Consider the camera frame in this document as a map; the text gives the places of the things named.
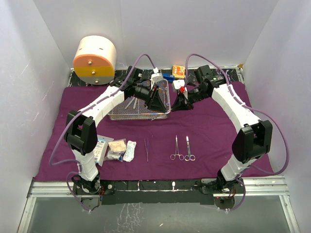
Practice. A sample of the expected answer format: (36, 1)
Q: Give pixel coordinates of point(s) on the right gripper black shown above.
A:
(182, 103)

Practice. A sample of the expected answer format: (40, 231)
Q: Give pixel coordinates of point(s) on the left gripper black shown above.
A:
(156, 103)

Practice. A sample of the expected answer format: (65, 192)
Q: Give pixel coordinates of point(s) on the wire mesh metal tray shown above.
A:
(141, 112)

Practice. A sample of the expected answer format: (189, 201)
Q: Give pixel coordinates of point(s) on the purple cloth wrap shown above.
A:
(209, 129)

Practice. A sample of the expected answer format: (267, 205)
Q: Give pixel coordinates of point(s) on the thin metal tweezers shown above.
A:
(146, 142)

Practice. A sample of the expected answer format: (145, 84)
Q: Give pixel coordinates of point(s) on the metal surgical scissors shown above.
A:
(189, 156)

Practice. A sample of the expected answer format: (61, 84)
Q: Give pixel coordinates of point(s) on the beige bandage roll packet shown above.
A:
(118, 145)

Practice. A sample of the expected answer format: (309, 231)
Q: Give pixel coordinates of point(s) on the white gauze packet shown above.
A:
(100, 150)

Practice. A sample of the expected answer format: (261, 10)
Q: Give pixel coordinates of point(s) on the small blue white packet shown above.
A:
(111, 155)

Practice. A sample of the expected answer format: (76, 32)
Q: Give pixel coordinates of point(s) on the round white drawer box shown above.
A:
(95, 60)

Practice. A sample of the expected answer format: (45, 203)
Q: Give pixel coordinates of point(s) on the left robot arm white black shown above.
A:
(81, 133)

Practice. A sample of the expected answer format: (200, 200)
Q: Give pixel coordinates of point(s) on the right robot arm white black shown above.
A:
(253, 139)

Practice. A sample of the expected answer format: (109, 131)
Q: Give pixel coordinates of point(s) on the blue black stapler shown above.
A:
(170, 78)

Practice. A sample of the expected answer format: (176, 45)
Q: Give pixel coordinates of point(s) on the orange small box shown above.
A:
(178, 72)

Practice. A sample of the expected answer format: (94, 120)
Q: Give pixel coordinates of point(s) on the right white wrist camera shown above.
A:
(179, 86)

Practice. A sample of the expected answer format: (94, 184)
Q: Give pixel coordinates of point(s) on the black base frame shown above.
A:
(202, 191)

